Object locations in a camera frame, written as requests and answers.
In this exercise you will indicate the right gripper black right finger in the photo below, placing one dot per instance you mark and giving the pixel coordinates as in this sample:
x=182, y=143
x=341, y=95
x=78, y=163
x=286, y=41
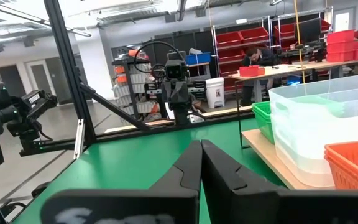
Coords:
x=225, y=193

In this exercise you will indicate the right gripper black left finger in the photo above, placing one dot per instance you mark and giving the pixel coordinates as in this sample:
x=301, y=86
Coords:
x=188, y=174

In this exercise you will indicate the clear plastic bin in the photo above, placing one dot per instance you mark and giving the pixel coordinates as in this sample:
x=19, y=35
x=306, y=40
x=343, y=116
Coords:
x=309, y=182
x=291, y=161
x=322, y=130

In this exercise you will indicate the green plastic basket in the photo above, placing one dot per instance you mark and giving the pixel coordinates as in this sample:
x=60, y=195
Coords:
x=259, y=111
x=261, y=105
x=266, y=129

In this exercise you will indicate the orange plastic basket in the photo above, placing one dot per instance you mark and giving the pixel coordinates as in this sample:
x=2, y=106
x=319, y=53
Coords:
x=337, y=182
x=356, y=165
x=329, y=160

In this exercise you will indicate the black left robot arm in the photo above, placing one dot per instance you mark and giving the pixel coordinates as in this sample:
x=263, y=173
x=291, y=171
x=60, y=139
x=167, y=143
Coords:
x=182, y=115

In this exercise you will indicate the black robot arm on table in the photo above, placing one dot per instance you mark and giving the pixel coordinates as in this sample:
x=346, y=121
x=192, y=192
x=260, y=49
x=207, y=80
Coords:
x=303, y=51

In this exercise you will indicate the white trash bin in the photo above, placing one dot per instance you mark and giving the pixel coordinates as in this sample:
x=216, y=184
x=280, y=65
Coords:
x=214, y=93

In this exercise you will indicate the blue storage bin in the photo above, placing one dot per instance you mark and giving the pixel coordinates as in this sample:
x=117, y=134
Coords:
x=199, y=59

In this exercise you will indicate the black rack with white drawers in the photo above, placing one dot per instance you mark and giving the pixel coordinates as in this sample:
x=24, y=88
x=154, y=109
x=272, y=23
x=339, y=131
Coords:
x=128, y=90

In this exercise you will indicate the green table mat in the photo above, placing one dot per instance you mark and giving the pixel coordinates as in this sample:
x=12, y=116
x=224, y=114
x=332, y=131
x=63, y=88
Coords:
x=120, y=161

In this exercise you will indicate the person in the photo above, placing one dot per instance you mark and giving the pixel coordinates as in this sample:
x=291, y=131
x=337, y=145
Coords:
x=256, y=57

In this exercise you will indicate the wooden work table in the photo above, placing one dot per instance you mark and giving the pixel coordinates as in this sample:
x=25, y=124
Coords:
x=291, y=69

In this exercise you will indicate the black flat screen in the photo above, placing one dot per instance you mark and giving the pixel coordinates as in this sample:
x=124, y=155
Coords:
x=309, y=31

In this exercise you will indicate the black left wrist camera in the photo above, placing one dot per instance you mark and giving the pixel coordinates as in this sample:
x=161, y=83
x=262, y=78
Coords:
x=176, y=71

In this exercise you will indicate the wooden shelf with black frame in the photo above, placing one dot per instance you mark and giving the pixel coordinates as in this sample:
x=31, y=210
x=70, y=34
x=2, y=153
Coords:
x=269, y=155

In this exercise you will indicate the black aluminium rig frame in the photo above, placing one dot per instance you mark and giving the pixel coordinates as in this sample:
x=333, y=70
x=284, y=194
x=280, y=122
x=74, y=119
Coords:
x=70, y=77

